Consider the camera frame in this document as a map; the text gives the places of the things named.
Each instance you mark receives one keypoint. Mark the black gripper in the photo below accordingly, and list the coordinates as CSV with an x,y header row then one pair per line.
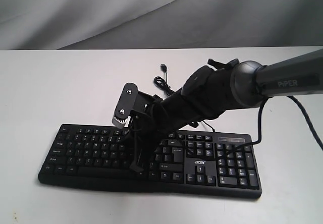
x,y
160,118

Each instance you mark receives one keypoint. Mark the black acer keyboard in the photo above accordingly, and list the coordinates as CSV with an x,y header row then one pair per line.
x,y
190,162

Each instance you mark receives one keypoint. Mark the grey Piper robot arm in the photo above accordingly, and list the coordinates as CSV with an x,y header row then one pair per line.
x,y
216,88

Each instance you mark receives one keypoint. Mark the white backdrop cloth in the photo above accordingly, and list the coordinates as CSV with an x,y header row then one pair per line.
x,y
145,24

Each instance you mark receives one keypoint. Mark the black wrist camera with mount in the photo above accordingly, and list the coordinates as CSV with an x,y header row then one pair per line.
x,y
132,102

